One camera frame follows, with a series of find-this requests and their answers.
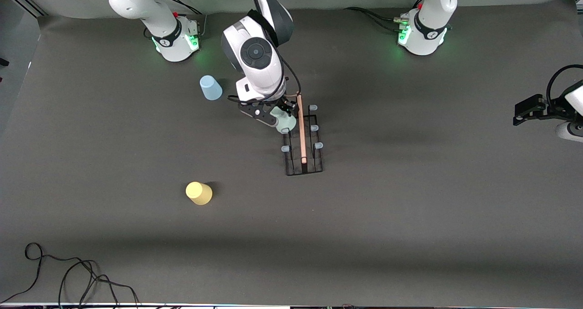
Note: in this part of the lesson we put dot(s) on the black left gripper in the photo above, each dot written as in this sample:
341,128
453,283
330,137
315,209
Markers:
548,108

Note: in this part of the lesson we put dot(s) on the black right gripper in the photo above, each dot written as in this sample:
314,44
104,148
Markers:
285,105

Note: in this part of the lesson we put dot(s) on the pale green plastic cup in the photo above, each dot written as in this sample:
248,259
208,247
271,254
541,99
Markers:
285,123

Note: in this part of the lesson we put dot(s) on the yellow plastic cup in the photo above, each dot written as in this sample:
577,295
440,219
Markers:
199,194

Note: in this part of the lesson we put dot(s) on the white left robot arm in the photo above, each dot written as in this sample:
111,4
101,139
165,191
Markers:
428,35

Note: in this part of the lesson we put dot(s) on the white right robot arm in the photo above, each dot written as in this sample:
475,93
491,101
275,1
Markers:
255,54

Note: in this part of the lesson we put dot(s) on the pale blue plastic cup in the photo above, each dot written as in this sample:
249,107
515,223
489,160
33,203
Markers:
211,89

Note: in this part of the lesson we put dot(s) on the dark grey table mat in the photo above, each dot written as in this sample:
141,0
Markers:
364,236

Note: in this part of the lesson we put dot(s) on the small black edge fixture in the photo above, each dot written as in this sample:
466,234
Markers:
3,62

